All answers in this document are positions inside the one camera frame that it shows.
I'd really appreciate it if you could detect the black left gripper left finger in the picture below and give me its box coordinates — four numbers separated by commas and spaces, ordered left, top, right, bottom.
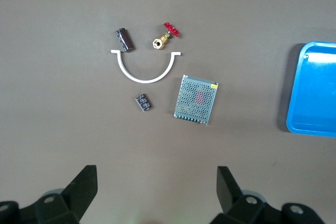
34, 165, 98, 224

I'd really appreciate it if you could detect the white semicircular plastic bracket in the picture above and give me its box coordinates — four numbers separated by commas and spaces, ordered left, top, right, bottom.
110, 49, 182, 83

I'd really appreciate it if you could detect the brass valve red handwheel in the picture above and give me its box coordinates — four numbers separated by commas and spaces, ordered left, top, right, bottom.
152, 22, 181, 50

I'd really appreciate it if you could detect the large dark electrolytic capacitor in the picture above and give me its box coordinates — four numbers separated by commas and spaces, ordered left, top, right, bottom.
115, 27, 134, 52

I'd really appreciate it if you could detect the metal mesh power supply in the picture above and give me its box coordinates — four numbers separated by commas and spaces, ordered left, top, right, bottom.
173, 74, 219, 127

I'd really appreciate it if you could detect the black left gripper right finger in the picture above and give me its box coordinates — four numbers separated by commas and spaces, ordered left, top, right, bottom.
211, 166, 286, 224

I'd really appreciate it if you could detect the blue plastic tray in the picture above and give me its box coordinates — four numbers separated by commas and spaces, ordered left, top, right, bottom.
286, 41, 336, 138

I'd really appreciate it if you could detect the small dark electrolytic capacitor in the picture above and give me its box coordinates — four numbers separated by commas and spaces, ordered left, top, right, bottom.
135, 93, 154, 113

